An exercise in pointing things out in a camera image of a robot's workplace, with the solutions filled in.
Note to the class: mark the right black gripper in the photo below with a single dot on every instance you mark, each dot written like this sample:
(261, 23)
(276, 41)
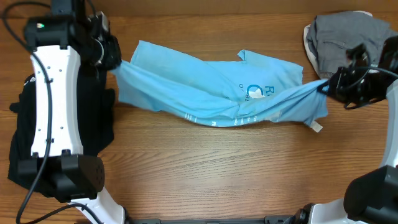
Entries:
(337, 83)

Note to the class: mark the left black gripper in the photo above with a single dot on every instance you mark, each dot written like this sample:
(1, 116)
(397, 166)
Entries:
(113, 58)

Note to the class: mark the light blue t-shirt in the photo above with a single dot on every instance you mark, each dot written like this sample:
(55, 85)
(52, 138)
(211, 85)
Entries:
(252, 89)

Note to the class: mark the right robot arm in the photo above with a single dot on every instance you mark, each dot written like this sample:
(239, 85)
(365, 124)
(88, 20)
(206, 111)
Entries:
(371, 198)

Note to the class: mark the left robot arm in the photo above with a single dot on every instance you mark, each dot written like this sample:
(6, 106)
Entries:
(71, 54)

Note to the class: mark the beige folded garment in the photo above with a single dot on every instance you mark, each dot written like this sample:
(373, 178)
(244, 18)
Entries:
(328, 37)

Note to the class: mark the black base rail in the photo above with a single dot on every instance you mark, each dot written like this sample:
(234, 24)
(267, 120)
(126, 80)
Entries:
(284, 219)

